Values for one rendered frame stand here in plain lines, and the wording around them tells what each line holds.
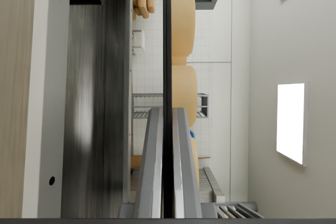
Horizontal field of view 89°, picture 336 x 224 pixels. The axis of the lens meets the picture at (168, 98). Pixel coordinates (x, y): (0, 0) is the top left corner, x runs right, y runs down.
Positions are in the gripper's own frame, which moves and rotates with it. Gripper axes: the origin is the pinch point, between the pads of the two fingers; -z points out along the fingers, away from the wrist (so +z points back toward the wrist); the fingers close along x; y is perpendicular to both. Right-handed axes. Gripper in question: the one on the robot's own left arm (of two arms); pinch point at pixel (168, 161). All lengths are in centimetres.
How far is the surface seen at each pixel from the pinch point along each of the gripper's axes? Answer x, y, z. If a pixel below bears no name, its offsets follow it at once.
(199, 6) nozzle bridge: 12, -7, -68
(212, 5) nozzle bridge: 17, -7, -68
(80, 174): -15.7, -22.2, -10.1
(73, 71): -15.8, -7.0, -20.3
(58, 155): -9.8, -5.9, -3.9
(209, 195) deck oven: 81, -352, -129
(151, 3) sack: -33, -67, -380
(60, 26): -9.9, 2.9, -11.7
